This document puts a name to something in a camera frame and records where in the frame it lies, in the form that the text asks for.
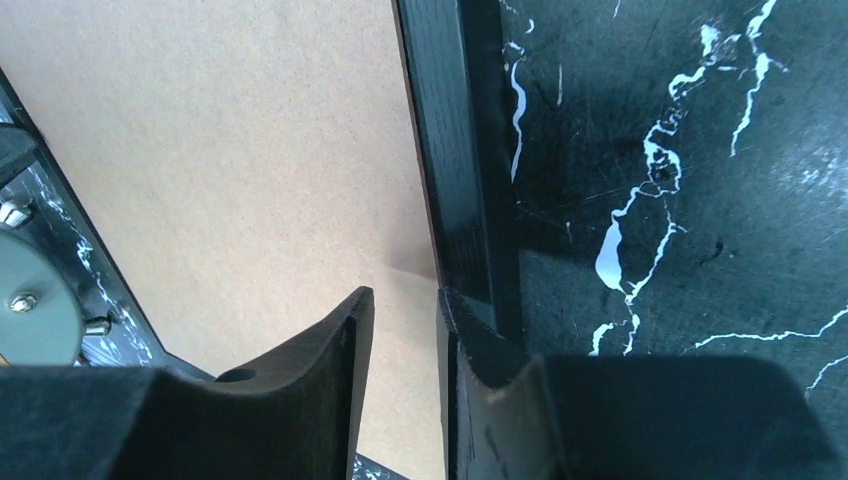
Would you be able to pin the black picture frame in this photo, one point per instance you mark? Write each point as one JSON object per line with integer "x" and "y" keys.
{"x": 457, "y": 166}

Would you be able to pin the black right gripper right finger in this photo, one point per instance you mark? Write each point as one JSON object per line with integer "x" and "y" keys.
{"x": 509, "y": 415}

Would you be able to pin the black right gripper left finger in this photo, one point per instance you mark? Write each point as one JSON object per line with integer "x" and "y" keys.
{"x": 293, "y": 412}

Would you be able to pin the brown backing board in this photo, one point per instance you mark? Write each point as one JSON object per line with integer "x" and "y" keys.
{"x": 232, "y": 185}

